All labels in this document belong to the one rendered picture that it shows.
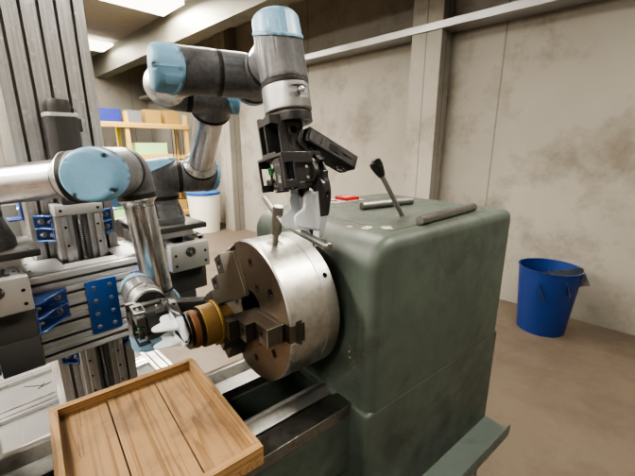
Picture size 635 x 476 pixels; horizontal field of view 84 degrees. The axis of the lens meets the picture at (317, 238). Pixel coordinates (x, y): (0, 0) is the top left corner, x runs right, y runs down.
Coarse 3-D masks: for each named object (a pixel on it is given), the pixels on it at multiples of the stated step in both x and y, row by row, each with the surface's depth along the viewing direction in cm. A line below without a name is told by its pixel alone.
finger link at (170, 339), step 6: (162, 336) 70; (168, 336) 70; (174, 336) 70; (180, 336) 68; (162, 342) 68; (168, 342) 68; (174, 342) 68; (180, 342) 67; (186, 342) 65; (156, 348) 66; (162, 348) 66
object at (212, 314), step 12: (192, 312) 69; (204, 312) 69; (216, 312) 70; (228, 312) 72; (192, 324) 67; (204, 324) 68; (216, 324) 69; (192, 336) 67; (204, 336) 68; (216, 336) 69; (192, 348) 68
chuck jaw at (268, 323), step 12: (240, 312) 73; (252, 312) 73; (264, 312) 73; (228, 324) 69; (240, 324) 69; (252, 324) 68; (264, 324) 67; (276, 324) 67; (300, 324) 68; (228, 336) 70; (240, 336) 70; (252, 336) 69; (264, 336) 66; (276, 336) 67; (288, 336) 67; (300, 336) 69
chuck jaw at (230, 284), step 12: (228, 252) 78; (216, 264) 79; (228, 264) 77; (240, 264) 79; (216, 276) 75; (228, 276) 76; (240, 276) 78; (216, 288) 76; (228, 288) 75; (240, 288) 77; (216, 300) 73; (228, 300) 74
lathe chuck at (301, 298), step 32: (256, 256) 72; (288, 256) 72; (256, 288) 75; (288, 288) 67; (320, 288) 71; (288, 320) 66; (320, 320) 70; (256, 352) 79; (288, 352) 68; (320, 352) 75
